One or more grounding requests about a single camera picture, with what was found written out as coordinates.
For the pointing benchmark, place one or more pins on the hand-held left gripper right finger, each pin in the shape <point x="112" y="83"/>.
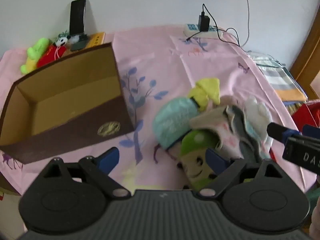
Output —
<point x="216" y="161"/>

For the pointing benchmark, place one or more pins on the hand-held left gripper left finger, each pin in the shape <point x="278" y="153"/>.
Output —
<point x="110" y="158"/>

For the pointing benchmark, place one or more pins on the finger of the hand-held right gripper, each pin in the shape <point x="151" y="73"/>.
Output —
<point x="311" y="130"/>
<point x="277" y="131"/>

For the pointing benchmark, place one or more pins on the green plush doll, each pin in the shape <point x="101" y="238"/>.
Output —
<point x="195" y="152"/>

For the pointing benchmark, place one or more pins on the white knit cloth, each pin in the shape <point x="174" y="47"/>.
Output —
<point x="260" y="112"/>

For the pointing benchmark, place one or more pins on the grey cloth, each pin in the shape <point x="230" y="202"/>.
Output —
<point x="246" y="132"/>

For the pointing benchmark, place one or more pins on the brown cardboard box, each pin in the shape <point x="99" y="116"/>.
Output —
<point x="75" y="127"/>

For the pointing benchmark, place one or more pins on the light blue towel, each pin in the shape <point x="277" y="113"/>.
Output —
<point x="172" y="120"/>

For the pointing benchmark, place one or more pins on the lime green knit sock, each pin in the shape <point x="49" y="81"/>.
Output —
<point x="198" y="100"/>

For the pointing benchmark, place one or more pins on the yellow cloth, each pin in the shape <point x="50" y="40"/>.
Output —
<point x="211" y="87"/>

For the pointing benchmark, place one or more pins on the red printed cloth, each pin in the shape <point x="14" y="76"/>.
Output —
<point x="306" y="115"/>

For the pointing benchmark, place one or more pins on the folded checkered cloth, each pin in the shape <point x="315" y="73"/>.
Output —
<point x="277" y="77"/>

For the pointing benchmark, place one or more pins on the pink printed bedsheet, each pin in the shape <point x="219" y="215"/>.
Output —
<point x="175" y="62"/>

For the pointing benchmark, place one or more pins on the dark flat case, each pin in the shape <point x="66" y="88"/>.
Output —
<point x="78" y="45"/>

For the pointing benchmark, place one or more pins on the white power strip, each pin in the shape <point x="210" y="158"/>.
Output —
<point x="215" y="31"/>

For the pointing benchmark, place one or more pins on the yellow book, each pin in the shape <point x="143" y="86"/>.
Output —
<point x="97" y="40"/>

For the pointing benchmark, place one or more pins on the red pouch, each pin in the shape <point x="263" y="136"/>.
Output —
<point x="48" y="55"/>

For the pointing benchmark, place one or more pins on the white fluffy pompom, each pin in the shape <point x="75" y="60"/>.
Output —
<point x="73" y="38"/>

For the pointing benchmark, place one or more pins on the small panda plush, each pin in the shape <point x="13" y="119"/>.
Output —
<point x="61" y="40"/>

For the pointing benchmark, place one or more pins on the black charger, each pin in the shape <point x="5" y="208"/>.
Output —
<point x="203" y="23"/>

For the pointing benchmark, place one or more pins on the green frog plush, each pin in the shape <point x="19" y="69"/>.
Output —
<point x="37" y="48"/>

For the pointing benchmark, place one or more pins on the black upright device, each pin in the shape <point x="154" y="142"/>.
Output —
<point x="77" y="15"/>

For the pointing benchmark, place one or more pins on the wooden furniture frame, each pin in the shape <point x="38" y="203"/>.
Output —
<point x="307" y="52"/>

